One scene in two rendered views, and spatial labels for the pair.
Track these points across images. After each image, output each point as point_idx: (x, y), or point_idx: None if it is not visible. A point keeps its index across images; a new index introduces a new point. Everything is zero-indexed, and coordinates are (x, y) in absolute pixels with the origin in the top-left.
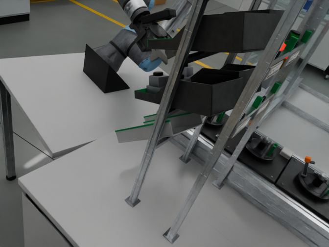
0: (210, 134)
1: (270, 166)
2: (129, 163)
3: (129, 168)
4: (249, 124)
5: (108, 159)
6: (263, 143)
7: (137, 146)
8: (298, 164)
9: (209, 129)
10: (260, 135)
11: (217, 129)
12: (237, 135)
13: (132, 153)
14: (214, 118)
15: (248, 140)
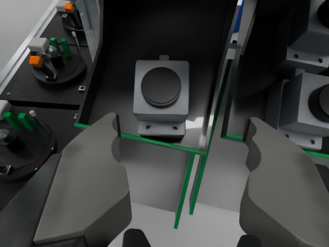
0: (77, 129)
1: (84, 55)
2: (204, 213)
3: (211, 207)
4: (39, 63)
5: (226, 245)
6: (60, 55)
7: (162, 234)
8: (50, 36)
9: (62, 135)
10: (4, 80)
11: (52, 126)
12: (41, 99)
13: (184, 227)
14: (25, 136)
15: (56, 77)
